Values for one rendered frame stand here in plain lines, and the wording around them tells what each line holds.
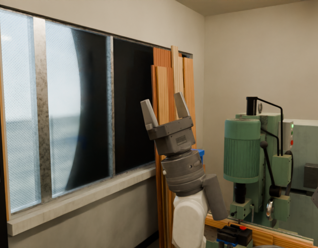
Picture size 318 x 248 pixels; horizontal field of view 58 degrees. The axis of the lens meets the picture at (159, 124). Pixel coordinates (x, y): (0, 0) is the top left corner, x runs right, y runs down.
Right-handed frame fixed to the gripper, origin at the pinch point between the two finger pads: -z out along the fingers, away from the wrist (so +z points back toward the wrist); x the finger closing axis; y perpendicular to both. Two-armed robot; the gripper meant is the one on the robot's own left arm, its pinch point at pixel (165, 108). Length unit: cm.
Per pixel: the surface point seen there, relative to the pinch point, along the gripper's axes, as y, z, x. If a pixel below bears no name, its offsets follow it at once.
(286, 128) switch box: -24, 28, 111
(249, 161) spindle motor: -30, 35, 76
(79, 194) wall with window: -169, 42, 52
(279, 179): -29, 52, 98
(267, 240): -29, 72, 70
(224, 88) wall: -173, -10, 295
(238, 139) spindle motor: -32, 23, 74
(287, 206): -28, 66, 95
